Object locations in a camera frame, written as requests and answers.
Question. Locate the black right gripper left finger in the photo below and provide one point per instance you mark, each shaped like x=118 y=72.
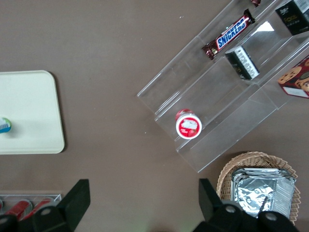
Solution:
x=70 y=207

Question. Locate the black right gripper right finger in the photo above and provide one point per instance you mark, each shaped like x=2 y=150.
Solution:
x=212 y=212

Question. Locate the green gum bottle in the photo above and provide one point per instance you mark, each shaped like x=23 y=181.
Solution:
x=4 y=125

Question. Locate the red gum bottle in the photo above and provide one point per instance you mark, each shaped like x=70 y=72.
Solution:
x=188 y=125

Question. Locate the beige plastic tray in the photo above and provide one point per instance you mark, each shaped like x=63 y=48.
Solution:
x=31 y=108

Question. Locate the clear acrylic bottle rack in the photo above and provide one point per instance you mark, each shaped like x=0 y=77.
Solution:
x=56 y=197

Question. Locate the stack of foil trays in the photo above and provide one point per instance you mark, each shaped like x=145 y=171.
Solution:
x=260 y=193

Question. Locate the light wicker basket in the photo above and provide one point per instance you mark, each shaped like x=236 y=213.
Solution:
x=241 y=160

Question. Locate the clear acrylic stepped display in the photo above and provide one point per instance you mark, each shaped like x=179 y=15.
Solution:
x=217 y=96

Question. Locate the small black box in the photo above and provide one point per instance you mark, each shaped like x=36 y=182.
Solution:
x=293 y=17
x=242 y=63

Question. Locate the red chocolate cookie box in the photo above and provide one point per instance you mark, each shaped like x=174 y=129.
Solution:
x=295 y=79

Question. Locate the Snickers chocolate bar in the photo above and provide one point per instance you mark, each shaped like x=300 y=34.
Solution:
x=229 y=35
x=256 y=2

